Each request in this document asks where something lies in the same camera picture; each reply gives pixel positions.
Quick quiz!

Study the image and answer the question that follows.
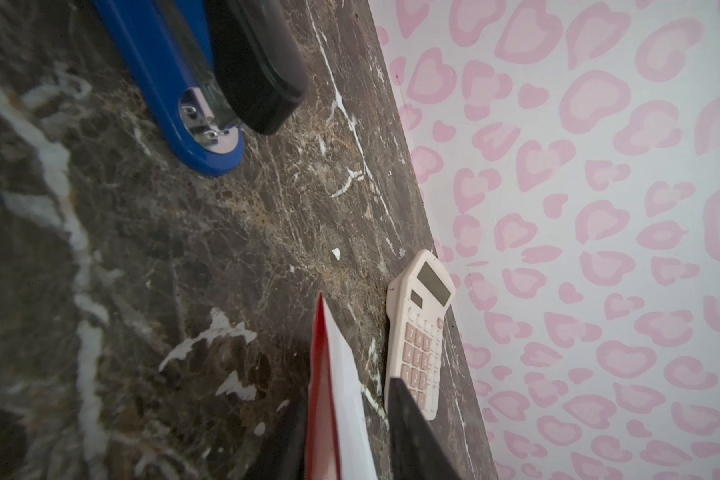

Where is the blue stapler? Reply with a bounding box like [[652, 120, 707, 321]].
[[95, 0, 309, 176]]

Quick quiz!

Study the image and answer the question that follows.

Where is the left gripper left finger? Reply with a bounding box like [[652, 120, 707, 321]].
[[243, 395, 308, 480]]

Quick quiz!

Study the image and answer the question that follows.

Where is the pink calculator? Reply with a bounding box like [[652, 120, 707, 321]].
[[385, 250, 455, 421]]

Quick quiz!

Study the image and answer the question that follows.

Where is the pink red-bordered letter paper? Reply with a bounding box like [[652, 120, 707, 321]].
[[304, 295, 377, 479]]

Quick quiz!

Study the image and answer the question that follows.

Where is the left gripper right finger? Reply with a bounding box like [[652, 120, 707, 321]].
[[387, 378, 460, 480]]

